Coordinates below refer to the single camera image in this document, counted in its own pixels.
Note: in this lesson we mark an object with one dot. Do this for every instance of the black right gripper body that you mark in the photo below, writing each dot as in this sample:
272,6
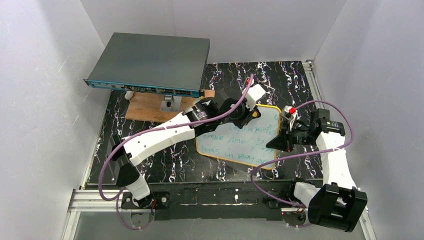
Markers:
288,138

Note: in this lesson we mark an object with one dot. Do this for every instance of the yellow black eraser pad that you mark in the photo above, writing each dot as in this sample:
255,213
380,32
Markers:
255,114

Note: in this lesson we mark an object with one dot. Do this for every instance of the yellow-framed whiteboard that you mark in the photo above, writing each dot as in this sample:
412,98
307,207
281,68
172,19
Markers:
247,145

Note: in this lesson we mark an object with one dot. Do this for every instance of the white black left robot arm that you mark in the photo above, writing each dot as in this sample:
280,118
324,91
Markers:
203,117

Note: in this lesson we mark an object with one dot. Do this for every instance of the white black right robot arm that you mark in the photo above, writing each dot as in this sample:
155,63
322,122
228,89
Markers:
334,172

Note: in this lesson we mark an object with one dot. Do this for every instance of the plywood board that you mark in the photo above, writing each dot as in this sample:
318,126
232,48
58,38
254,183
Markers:
146,107

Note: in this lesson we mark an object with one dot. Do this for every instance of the green white cylinder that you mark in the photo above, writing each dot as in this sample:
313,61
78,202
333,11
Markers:
128,95

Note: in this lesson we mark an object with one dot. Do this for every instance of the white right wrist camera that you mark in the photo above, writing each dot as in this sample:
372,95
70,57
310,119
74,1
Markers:
290,114

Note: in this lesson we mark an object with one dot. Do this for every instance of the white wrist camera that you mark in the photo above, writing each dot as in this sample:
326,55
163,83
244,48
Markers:
253,95
290,114

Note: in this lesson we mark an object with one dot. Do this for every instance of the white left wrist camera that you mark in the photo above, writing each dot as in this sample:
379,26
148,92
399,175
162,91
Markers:
253,95

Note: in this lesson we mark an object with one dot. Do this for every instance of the black grey wire stripper pliers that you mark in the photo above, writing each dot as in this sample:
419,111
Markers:
270,91

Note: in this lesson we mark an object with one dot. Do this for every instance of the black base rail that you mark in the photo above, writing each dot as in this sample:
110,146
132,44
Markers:
268,199

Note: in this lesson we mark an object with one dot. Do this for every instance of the grey metal stand bracket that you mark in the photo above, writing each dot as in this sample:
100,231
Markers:
171,103

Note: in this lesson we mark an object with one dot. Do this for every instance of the grey blue network switch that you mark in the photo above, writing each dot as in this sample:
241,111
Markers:
146,63

